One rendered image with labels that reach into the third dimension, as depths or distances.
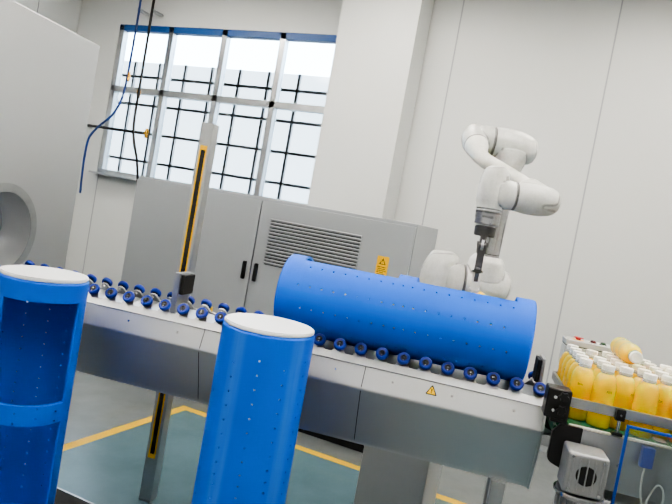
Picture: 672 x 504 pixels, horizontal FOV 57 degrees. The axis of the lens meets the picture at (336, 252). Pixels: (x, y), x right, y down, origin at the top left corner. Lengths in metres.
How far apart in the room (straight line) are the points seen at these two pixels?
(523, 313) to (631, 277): 2.78
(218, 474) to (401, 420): 0.64
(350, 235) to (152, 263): 1.55
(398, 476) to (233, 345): 1.23
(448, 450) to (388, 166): 3.02
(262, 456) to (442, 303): 0.75
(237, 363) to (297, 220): 2.30
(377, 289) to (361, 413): 0.43
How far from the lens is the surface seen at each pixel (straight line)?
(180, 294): 2.43
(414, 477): 2.81
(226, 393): 1.87
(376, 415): 2.20
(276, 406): 1.86
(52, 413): 2.32
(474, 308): 2.11
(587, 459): 1.97
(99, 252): 6.77
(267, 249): 4.12
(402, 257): 3.76
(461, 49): 5.26
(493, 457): 2.23
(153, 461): 3.03
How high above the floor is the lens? 1.38
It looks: 3 degrees down
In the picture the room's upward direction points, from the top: 10 degrees clockwise
